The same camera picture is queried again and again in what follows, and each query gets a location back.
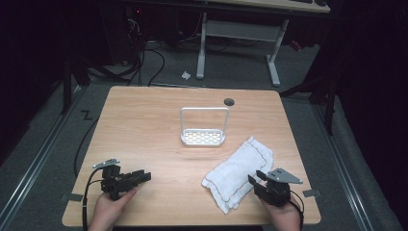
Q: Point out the white towel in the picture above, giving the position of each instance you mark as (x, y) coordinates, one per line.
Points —
(237, 173)

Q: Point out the person's left hand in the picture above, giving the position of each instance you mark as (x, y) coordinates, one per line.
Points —
(107, 211)

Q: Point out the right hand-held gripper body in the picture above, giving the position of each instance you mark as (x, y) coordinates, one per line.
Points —
(276, 191)

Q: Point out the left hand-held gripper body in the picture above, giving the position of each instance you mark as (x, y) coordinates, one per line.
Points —
(112, 183)

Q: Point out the white-legged wooden desk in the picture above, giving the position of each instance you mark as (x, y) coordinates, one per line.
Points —
(240, 30)

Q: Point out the black metal stand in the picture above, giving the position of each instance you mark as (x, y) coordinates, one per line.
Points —
(330, 106)
(66, 86)

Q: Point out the metal floor rail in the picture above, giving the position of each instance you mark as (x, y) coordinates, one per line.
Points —
(38, 160)
(343, 166)

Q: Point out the person's right hand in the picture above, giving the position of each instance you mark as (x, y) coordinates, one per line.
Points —
(285, 218)

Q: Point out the grey tape strip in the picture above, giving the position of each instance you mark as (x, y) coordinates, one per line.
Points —
(311, 193)
(72, 197)

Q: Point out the crumpled white paper scrap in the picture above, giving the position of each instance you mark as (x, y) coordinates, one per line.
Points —
(186, 75)

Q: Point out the small red object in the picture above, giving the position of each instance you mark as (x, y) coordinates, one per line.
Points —
(295, 45)

